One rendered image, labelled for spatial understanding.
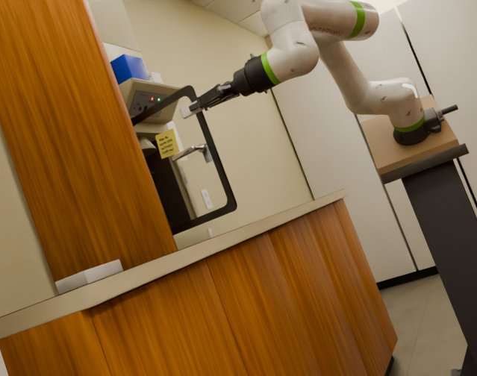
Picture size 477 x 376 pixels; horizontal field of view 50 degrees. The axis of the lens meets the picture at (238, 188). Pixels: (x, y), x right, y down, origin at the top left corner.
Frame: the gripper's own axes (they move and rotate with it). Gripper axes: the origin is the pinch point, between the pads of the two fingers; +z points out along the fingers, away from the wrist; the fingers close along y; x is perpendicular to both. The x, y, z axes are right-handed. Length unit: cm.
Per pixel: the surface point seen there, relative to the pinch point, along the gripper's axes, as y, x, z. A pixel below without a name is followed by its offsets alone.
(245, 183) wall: -187, 10, 73
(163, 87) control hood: -25.0, -18.5, 19.5
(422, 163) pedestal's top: -71, 39, -47
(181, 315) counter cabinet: 35, 51, 3
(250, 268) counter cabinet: -6.6, 49.3, 3.5
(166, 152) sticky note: -4.8, 7.3, 15.6
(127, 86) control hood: -6.2, -17.9, 21.8
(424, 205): -77, 54, -41
